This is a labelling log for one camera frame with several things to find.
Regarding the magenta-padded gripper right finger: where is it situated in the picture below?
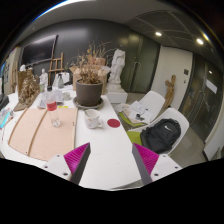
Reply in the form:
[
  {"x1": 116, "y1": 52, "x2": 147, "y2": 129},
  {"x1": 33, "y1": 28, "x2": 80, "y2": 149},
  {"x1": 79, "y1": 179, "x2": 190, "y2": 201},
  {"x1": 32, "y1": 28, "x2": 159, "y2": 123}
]
[{"x1": 131, "y1": 143, "x2": 183, "y2": 186}]

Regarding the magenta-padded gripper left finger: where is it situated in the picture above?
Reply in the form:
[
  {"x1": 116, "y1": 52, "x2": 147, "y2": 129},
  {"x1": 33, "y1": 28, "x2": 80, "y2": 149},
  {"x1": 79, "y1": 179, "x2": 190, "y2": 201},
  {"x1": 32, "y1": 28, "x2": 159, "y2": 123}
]
[{"x1": 42, "y1": 142, "x2": 92, "y2": 185}]

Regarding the clear red-labelled drink bottle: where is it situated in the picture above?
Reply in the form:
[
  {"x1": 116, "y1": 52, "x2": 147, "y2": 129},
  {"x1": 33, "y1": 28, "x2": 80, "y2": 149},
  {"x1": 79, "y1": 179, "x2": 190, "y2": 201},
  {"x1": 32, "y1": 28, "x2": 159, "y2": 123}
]
[{"x1": 46, "y1": 87, "x2": 62, "y2": 128}]

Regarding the black backpack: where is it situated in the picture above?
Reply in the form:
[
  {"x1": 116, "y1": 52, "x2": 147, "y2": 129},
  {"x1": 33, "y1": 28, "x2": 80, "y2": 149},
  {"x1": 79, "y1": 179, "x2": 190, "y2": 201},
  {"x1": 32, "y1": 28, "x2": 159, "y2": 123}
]
[{"x1": 139, "y1": 118, "x2": 182, "y2": 154}]

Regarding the light wooden board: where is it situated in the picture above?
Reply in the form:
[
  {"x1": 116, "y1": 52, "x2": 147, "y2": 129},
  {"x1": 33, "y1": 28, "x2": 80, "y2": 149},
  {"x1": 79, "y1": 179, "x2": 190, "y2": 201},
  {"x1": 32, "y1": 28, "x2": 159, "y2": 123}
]
[{"x1": 7, "y1": 107, "x2": 79, "y2": 162}]

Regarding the white chair with backpack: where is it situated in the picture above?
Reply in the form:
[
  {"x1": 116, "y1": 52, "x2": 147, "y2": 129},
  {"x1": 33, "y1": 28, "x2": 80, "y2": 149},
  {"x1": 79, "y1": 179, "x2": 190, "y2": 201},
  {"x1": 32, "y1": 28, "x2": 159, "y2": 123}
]
[{"x1": 128, "y1": 107, "x2": 190, "y2": 156}]

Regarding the white mug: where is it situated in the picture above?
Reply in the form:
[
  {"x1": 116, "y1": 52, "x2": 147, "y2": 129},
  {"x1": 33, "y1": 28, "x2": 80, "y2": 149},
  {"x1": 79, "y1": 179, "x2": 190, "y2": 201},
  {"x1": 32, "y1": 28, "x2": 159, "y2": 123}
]
[{"x1": 83, "y1": 108, "x2": 104, "y2": 130}]

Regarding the stack of papers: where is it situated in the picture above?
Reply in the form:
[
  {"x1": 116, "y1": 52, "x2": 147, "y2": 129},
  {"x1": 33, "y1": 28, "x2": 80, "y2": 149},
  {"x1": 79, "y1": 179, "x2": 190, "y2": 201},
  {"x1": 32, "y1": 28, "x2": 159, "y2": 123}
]
[{"x1": 114, "y1": 100, "x2": 154, "y2": 126}]

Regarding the white chair with papers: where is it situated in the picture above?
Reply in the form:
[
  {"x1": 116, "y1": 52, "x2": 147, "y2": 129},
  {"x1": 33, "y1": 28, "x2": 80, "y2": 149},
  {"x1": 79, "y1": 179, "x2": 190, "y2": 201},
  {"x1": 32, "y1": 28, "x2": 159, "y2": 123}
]
[{"x1": 116, "y1": 90, "x2": 166, "y2": 129}]

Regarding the grey plant saucer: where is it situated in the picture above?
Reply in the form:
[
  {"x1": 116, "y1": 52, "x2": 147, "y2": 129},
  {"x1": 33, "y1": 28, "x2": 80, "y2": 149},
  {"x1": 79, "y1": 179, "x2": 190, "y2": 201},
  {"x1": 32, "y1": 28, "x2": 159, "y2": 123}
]
[{"x1": 72, "y1": 96, "x2": 104, "y2": 111}]

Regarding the flat round red coaster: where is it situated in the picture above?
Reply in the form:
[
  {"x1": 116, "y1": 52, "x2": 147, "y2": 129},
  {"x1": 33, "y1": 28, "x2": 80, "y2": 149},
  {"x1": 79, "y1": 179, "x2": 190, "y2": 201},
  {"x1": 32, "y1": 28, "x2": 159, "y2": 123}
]
[{"x1": 107, "y1": 118, "x2": 121, "y2": 129}]

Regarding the white relief model tray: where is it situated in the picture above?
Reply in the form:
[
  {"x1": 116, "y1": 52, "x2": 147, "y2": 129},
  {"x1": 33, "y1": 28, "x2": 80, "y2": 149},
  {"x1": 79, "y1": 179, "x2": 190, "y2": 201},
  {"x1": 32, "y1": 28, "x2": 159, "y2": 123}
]
[{"x1": 37, "y1": 89, "x2": 64, "y2": 109}]

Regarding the small white cup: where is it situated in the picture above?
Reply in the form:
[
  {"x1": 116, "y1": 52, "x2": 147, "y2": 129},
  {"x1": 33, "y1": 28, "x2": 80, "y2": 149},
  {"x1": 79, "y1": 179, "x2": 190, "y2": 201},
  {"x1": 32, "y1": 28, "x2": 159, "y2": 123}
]
[{"x1": 61, "y1": 91, "x2": 72, "y2": 101}]

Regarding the wooden figure sculpture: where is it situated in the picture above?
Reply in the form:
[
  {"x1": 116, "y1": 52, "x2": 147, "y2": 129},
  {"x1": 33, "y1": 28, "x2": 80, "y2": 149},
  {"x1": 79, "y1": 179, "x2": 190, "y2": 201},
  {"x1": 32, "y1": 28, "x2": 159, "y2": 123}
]
[{"x1": 162, "y1": 74, "x2": 177, "y2": 109}]

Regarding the dark grey plant pot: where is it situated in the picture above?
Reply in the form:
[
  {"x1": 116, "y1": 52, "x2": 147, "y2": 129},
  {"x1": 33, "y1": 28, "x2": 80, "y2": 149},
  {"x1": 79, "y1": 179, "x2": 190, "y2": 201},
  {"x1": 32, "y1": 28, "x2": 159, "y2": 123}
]
[{"x1": 75, "y1": 79, "x2": 104, "y2": 108}]

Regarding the golden brown sculpture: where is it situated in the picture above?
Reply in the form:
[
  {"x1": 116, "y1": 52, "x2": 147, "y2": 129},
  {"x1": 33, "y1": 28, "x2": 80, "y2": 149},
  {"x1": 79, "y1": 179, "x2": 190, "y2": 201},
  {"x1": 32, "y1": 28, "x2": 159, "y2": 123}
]
[{"x1": 13, "y1": 72, "x2": 41, "y2": 112}]

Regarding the dark-topped spray bottle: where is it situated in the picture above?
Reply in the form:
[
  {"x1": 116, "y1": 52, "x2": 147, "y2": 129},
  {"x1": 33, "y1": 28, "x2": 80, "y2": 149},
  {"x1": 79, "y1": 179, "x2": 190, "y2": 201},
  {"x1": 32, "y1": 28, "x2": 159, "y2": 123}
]
[{"x1": 55, "y1": 73, "x2": 65, "y2": 89}]

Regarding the white statue plinth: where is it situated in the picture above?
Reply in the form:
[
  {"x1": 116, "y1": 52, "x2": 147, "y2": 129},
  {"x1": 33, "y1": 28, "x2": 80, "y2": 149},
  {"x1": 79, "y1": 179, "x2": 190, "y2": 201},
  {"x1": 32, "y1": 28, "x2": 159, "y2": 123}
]
[{"x1": 105, "y1": 82, "x2": 129, "y2": 105}]

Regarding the white chair behind table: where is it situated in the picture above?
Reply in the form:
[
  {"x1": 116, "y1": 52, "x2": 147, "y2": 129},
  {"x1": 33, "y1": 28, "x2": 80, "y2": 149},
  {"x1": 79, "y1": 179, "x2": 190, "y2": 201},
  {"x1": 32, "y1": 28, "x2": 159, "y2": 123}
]
[{"x1": 60, "y1": 71, "x2": 71, "y2": 85}]

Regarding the cardboard box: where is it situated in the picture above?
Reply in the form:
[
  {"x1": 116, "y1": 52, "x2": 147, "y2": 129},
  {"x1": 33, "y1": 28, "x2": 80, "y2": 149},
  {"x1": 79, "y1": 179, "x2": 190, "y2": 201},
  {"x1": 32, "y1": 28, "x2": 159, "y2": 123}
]
[{"x1": 69, "y1": 63, "x2": 111, "y2": 94}]

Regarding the wooden easel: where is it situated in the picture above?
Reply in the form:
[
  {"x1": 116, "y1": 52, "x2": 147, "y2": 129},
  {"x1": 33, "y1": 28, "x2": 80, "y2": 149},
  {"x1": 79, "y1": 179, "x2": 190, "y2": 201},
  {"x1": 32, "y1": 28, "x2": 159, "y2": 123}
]
[{"x1": 48, "y1": 52, "x2": 65, "y2": 87}]

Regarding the dried brown plant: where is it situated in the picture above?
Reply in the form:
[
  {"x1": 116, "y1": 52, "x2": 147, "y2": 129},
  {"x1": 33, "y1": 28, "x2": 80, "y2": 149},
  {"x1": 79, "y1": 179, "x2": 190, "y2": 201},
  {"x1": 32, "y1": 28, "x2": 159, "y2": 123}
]
[{"x1": 68, "y1": 41, "x2": 114, "y2": 85}]

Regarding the dark double door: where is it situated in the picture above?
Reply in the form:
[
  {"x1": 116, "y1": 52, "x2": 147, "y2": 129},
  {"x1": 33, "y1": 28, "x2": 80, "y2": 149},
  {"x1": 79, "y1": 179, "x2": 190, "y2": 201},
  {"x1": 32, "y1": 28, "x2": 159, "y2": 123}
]
[{"x1": 121, "y1": 31, "x2": 161, "y2": 94}]

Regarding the white cabinet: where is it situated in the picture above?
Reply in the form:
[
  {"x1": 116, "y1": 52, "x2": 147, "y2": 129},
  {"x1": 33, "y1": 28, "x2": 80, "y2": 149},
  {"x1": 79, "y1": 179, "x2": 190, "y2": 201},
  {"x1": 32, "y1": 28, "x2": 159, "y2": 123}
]
[{"x1": 3, "y1": 46, "x2": 22, "y2": 96}]

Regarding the white plaster torso statue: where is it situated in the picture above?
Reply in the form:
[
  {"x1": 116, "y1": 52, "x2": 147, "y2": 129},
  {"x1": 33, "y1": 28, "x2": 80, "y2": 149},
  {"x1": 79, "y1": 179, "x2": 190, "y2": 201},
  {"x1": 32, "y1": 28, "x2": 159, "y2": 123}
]
[{"x1": 108, "y1": 48, "x2": 127, "y2": 85}]

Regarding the black wall screen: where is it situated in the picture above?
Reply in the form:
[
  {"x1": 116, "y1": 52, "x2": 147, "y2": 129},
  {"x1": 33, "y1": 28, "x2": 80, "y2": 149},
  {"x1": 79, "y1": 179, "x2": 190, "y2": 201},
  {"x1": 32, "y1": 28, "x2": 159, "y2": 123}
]
[{"x1": 20, "y1": 34, "x2": 58, "y2": 67}]

